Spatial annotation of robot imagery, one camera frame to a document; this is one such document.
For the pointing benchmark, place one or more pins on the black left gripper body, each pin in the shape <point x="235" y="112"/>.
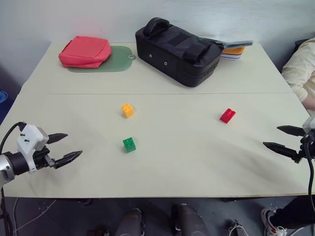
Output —
<point x="40" y="157"/>

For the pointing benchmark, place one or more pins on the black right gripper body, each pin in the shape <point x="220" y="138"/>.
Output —
<point x="306" y="147"/>

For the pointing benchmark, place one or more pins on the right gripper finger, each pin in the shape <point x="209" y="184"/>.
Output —
<point x="291" y="130"/>
<point x="280" y="148"/>

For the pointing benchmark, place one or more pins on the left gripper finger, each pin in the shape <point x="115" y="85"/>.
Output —
<point x="57" y="138"/>
<point x="67" y="158"/>

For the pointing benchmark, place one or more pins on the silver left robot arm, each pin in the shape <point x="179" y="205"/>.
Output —
<point x="7" y="166"/>

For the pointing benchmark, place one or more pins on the person's bare hand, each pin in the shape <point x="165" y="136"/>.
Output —
<point x="310" y="102"/>

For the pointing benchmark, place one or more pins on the red toy brick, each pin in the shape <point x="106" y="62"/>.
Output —
<point x="227" y="115"/>

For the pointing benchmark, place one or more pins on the green toy brick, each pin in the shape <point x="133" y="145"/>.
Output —
<point x="129" y="145"/>

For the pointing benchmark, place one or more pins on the person's cream sleeved arm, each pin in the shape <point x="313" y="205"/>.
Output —
<point x="301" y="66"/>

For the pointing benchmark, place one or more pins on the person's black trouser leg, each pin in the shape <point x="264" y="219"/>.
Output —
<point x="295" y="214"/>

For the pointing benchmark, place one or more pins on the blue round object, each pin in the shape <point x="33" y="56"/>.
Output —
<point x="2" y="97"/>

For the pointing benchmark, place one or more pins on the white sneaker with red trim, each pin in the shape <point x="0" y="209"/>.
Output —
<point x="270" y="222"/>

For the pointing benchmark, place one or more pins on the orange toy brick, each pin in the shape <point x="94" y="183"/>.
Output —
<point x="128" y="110"/>

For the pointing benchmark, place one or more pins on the grey rounded shape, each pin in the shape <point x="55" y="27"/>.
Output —
<point x="130" y="222"/>

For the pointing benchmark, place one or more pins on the grey laced shoe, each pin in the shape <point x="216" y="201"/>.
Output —
<point x="237" y="228"/>

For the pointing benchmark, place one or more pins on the red fabric pouch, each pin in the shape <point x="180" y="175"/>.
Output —
<point x="85" y="51"/>

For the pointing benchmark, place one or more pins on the orange and white notebook stack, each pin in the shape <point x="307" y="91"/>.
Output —
<point x="232" y="53"/>

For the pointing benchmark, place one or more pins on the green cutting mat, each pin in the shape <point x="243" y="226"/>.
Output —
<point x="118" y="60"/>

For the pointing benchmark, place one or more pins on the grey flat folder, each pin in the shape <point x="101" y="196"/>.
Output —
<point x="236" y="43"/>

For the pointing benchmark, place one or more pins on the dark rounded shape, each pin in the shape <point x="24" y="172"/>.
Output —
<point x="188" y="220"/>

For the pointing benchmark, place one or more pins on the black carry bag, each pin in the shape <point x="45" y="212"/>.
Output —
<point x="177" y="54"/>

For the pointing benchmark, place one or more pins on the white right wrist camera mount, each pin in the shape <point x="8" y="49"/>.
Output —
<point x="309" y="126"/>

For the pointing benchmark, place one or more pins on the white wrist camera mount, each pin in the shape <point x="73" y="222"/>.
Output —
<point x="309" y="126"/>
<point x="29" y="137"/>

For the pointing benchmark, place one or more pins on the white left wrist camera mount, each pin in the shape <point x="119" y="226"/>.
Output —
<point x="29" y="137"/>

